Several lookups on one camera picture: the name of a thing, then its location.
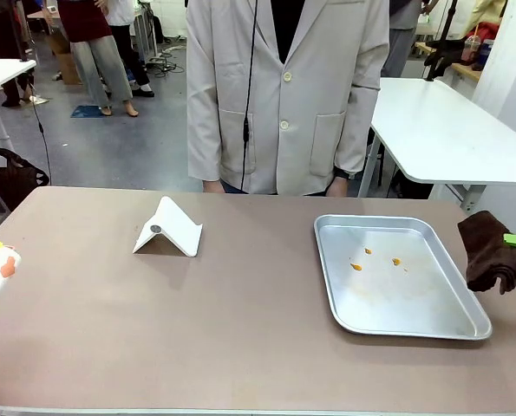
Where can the person in grey trousers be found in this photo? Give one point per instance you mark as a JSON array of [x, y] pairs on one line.
[[398, 47]]

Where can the person's left forearm beige sleeve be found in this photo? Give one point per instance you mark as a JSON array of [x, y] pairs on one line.
[[355, 130]]

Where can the brown cardboard box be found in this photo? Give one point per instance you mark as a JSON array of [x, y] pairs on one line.
[[64, 60]]

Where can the small white table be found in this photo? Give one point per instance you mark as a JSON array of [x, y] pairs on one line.
[[1, 71]]

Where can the white folding stand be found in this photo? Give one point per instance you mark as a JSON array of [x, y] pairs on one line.
[[171, 216]]

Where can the blue container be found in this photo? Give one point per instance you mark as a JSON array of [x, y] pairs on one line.
[[486, 50]]

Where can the black fabric bag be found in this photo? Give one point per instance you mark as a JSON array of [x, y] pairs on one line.
[[15, 177]]

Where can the blue floor mat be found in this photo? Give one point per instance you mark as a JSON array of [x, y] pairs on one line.
[[86, 112]]

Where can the person's right forearm beige sleeve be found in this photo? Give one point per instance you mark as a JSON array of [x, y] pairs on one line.
[[203, 134]]

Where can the orange paper scrap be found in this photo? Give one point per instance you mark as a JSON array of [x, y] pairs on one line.
[[7, 268]]

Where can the person in white top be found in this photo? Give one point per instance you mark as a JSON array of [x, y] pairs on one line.
[[132, 52]]

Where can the large white table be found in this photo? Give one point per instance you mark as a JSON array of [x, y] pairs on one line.
[[448, 130]]

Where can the plastic cup with red drink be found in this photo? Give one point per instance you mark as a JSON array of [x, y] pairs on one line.
[[470, 47]]

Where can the black camera stand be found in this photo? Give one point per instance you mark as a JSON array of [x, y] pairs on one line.
[[444, 47]]

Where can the person in beige blazer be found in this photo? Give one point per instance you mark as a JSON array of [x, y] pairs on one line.
[[305, 108]]

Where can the silver metal tray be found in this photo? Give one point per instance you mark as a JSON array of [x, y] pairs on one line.
[[392, 303]]

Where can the person's left hand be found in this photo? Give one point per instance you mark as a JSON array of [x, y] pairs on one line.
[[337, 187]]

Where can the person in dark red top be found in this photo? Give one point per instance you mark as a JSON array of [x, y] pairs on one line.
[[97, 65]]

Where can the brown cloth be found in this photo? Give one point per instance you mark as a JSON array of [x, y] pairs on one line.
[[487, 251]]

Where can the person's right hand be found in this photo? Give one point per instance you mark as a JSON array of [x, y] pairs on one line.
[[214, 186]]

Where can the person in yellow jacket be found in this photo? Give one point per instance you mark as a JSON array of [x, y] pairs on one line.
[[487, 13]]

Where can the person in black clothes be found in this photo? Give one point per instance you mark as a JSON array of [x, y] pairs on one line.
[[1, 39]]

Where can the black wristband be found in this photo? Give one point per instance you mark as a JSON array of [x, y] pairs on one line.
[[342, 173]]

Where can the wooden bench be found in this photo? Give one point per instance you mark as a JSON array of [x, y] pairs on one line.
[[468, 71]]

